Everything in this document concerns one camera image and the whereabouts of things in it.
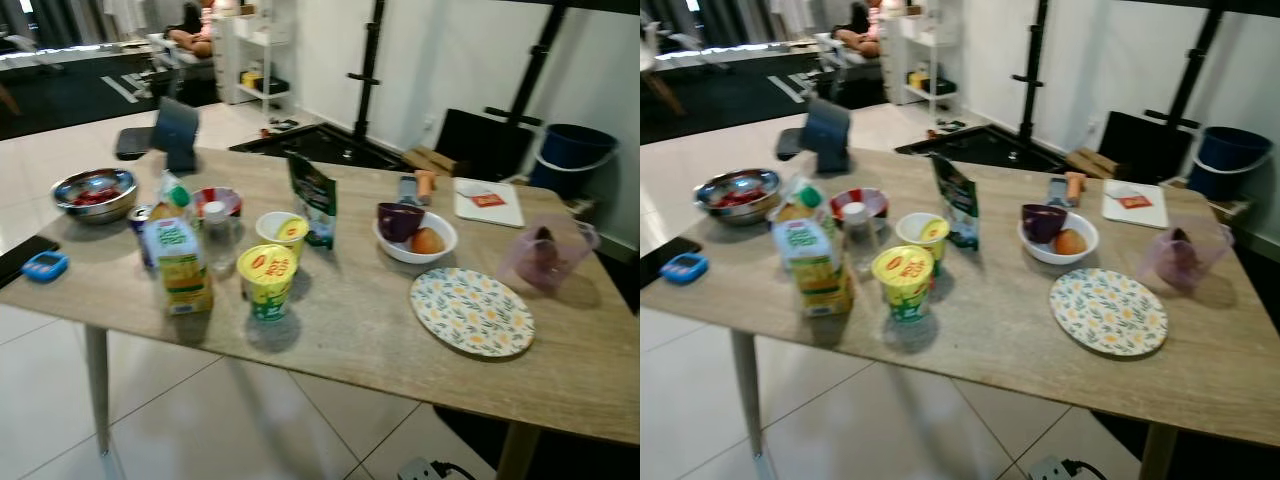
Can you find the yellow green juice carton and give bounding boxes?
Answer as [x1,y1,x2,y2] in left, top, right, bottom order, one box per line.
[142,170,215,317]
[780,176,856,319]

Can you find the clear bottle with white cap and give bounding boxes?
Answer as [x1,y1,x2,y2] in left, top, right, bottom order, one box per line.
[840,202,881,277]
[200,201,241,276]

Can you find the black flat slab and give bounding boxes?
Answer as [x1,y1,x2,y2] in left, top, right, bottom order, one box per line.
[0,235,61,291]
[640,237,701,288]

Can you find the blue digital timer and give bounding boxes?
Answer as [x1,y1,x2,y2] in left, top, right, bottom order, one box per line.
[22,250,70,283]
[660,252,709,285]

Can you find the pink translucent measuring jug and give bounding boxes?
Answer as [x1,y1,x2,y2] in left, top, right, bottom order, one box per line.
[1138,218,1236,293]
[500,215,601,293]

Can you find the stainless steel mixing bowl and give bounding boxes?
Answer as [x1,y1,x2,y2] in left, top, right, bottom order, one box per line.
[694,168,784,226]
[51,167,139,224]

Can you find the blue plastic bucket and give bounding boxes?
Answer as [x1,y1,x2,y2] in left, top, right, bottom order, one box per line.
[535,123,619,201]
[1190,126,1274,201]

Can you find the white cutting board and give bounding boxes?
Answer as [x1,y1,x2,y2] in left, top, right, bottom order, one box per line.
[1102,180,1169,230]
[454,177,526,229]

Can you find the floral print round plate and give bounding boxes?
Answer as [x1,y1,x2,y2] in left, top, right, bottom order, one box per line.
[1049,268,1169,357]
[410,267,536,358]

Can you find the black leaning panel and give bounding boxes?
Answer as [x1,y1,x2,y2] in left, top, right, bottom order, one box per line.
[433,108,534,184]
[1095,110,1196,186]

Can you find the dark blue standing tablet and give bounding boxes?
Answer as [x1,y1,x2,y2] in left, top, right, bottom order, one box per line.
[775,98,851,175]
[115,97,201,173]

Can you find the wooden planks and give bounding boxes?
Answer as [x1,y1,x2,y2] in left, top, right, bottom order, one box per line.
[402,146,456,178]
[1065,148,1111,179]

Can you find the black floor mat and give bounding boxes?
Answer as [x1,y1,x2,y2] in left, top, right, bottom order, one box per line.
[435,403,641,480]
[1090,410,1280,480]

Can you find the white ceramic bowl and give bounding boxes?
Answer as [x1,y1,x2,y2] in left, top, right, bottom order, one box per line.
[1018,210,1100,266]
[373,208,459,265]

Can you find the red and white bowl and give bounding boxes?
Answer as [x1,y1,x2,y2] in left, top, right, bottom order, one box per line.
[829,187,890,226]
[192,186,244,221]

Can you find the grey curtain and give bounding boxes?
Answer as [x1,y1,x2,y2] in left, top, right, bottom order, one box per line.
[640,0,831,46]
[0,0,161,49]

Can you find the purple cup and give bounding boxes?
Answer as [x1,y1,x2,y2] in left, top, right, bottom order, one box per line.
[1021,203,1069,245]
[377,202,426,244]

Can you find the yellow lidded instant noodle cup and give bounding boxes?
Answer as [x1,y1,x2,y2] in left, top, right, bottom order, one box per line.
[237,245,300,322]
[871,245,936,323]

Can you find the white cup with yellow lid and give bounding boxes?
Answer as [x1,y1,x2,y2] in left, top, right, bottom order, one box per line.
[255,211,310,263]
[895,212,950,263]

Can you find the seated person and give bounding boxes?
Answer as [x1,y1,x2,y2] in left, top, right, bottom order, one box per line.
[165,0,216,59]
[832,0,881,56]

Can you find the light wooden dining table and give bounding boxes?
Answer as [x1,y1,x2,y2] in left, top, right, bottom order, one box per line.
[0,148,641,480]
[640,148,1280,480]

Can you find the green snack bag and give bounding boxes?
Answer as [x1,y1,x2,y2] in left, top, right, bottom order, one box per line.
[286,150,338,250]
[930,152,981,251]

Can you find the black rack base mat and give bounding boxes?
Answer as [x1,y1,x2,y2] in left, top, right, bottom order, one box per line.
[893,124,1081,175]
[228,122,411,173]

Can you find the white shelf unit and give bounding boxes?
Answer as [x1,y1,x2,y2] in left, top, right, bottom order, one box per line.
[215,0,299,111]
[885,0,966,111]

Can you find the dark drink can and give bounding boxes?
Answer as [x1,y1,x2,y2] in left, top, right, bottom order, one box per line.
[128,204,156,269]

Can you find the black steel rack post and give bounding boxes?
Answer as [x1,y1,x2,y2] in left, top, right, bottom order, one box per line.
[484,0,569,128]
[1143,0,1226,131]
[347,0,387,141]
[1012,0,1051,141]

